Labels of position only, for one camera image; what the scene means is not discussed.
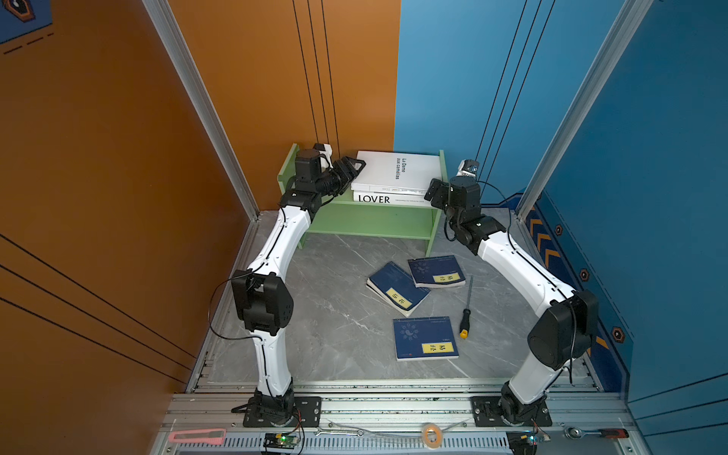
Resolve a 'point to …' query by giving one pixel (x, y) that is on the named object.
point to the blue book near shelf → (441, 271)
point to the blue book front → (423, 338)
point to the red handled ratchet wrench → (573, 432)
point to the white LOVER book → (392, 198)
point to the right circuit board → (525, 443)
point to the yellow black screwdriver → (464, 331)
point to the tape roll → (432, 435)
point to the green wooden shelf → (343, 215)
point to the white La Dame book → (396, 172)
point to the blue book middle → (397, 289)
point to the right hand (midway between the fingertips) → (441, 184)
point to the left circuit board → (282, 440)
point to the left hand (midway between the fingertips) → (364, 165)
